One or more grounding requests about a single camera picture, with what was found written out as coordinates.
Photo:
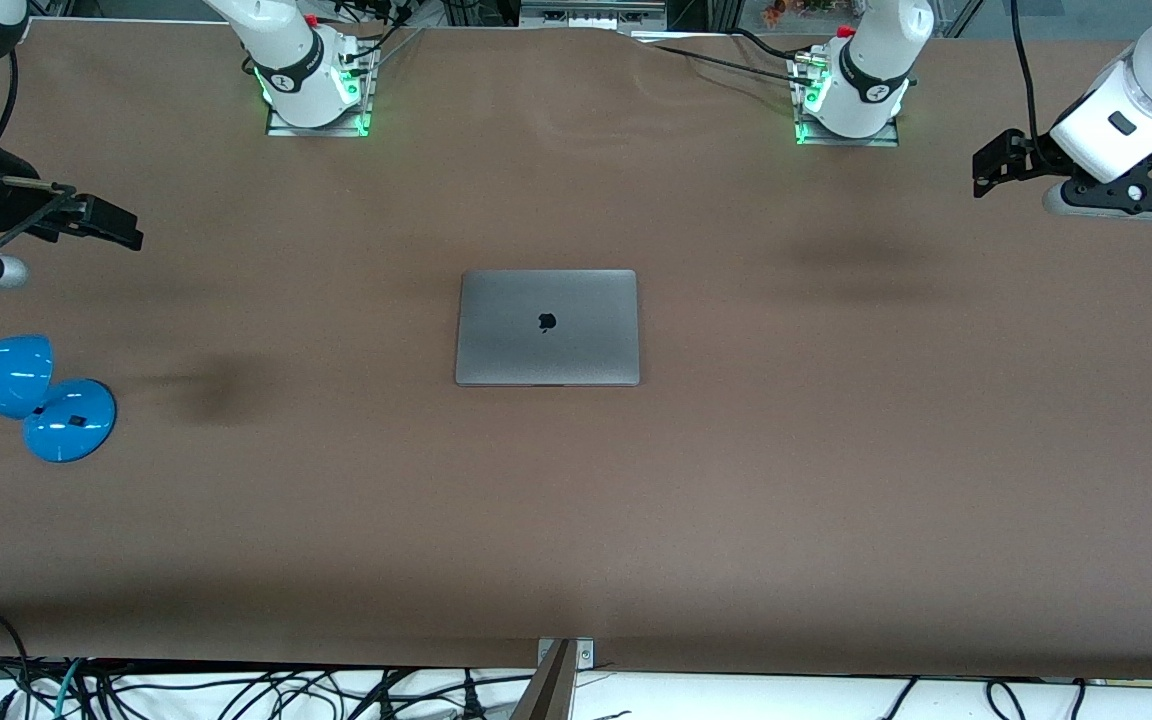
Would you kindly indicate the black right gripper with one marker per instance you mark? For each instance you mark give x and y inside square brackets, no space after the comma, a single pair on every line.
[6,196]

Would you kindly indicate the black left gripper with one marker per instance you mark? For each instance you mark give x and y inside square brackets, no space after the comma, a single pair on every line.
[1028,157]

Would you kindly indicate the grey laptop computer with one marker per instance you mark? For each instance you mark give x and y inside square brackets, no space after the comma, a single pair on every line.
[546,345]

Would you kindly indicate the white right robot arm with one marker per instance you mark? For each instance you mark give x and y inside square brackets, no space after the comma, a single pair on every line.
[286,60]

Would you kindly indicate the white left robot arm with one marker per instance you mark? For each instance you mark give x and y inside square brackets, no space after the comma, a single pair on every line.
[1096,140]

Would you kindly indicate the blue desk lamp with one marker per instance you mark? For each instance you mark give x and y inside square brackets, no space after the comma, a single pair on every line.
[66,425]

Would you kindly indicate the brown table cover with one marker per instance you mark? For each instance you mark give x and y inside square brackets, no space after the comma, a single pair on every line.
[836,500]

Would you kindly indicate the grey metal box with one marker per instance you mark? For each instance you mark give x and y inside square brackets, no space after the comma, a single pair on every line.
[591,14]

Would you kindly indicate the small metal table bracket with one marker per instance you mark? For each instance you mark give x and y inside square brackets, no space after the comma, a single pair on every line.
[586,655]

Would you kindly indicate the brown wooden post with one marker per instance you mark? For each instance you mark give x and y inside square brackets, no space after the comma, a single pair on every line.
[548,695]

